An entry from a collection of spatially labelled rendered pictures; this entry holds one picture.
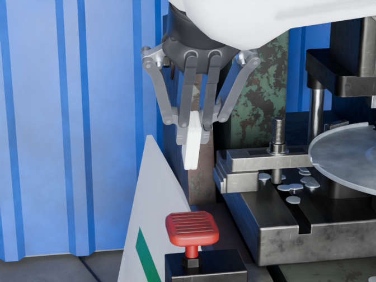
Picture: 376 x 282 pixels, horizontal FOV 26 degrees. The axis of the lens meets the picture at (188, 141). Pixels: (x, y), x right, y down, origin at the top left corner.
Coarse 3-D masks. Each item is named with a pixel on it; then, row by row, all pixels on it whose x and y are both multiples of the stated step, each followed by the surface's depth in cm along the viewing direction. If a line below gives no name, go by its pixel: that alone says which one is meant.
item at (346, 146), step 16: (336, 128) 123; (352, 128) 125; (368, 128) 125; (320, 144) 118; (336, 144) 118; (352, 144) 118; (368, 144) 118; (320, 160) 112; (336, 160) 112; (352, 160) 112; (368, 160) 112; (336, 176) 107; (352, 176) 107; (368, 176) 107; (368, 192) 102
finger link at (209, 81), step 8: (216, 56) 84; (208, 64) 86; (216, 64) 85; (208, 72) 86; (216, 72) 86; (208, 80) 87; (216, 80) 87; (208, 88) 88; (216, 88) 88; (200, 96) 92; (208, 96) 89; (200, 104) 92; (208, 104) 90; (208, 112) 91; (208, 120) 92; (208, 128) 92
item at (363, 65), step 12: (336, 24) 119; (348, 24) 114; (360, 24) 110; (372, 24) 109; (336, 36) 119; (348, 36) 114; (360, 36) 110; (372, 36) 110; (336, 48) 120; (348, 48) 115; (360, 48) 111; (372, 48) 111; (336, 60) 120; (348, 60) 115; (360, 60) 111; (372, 60) 111; (360, 72) 112; (372, 72) 112
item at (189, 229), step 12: (168, 216) 101; (180, 216) 100; (192, 216) 101; (204, 216) 101; (168, 228) 98; (180, 228) 97; (192, 228) 97; (204, 228) 98; (216, 228) 98; (180, 240) 96; (192, 240) 96; (204, 240) 96; (216, 240) 97; (192, 252) 99
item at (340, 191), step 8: (304, 144) 131; (312, 168) 126; (312, 176) 126; (320, 176) 122; (320, 184) 123; (328, 184) 119; (336, 184) 118; (328, 192) 119; (336, 192) 119; (344, 192) 119; (352, 192) 119; (360, 192) 119
